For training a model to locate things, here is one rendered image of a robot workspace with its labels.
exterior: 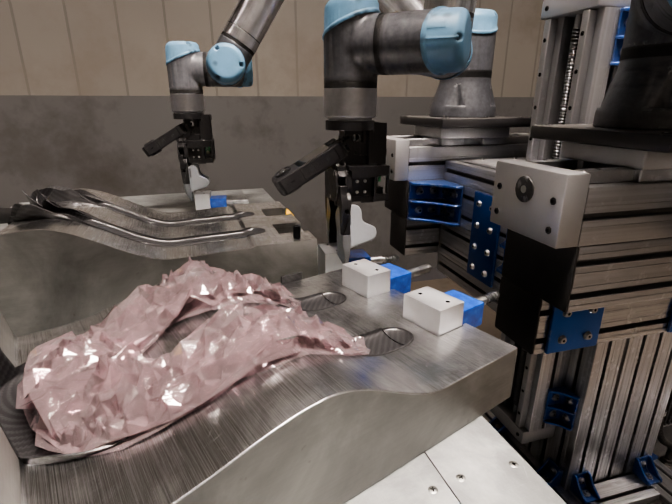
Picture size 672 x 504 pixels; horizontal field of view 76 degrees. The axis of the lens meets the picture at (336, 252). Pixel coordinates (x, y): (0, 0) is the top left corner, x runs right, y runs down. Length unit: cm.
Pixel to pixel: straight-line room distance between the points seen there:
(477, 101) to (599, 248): 54
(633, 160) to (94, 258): 66
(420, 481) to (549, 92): 78
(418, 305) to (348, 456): 18
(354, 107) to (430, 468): 44
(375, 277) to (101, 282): 33
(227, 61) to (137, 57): 141
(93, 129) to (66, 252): 180
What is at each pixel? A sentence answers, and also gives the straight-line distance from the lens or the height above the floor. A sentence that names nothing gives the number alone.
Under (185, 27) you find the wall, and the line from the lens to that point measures 235.
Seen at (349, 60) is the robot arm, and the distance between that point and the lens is 62.
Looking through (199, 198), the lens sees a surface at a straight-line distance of 114.
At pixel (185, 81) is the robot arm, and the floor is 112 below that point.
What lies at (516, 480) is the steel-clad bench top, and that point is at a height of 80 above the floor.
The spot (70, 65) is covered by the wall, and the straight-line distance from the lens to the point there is 240.
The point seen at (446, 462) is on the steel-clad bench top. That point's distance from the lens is 39.
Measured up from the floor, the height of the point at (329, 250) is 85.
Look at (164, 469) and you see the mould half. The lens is 29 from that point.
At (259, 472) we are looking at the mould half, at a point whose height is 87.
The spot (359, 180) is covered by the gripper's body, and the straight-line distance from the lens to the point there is 65.
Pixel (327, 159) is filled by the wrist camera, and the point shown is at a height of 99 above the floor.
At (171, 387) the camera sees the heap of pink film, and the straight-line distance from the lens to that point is 31.
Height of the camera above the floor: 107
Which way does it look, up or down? 19 degrees down
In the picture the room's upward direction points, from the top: straight up
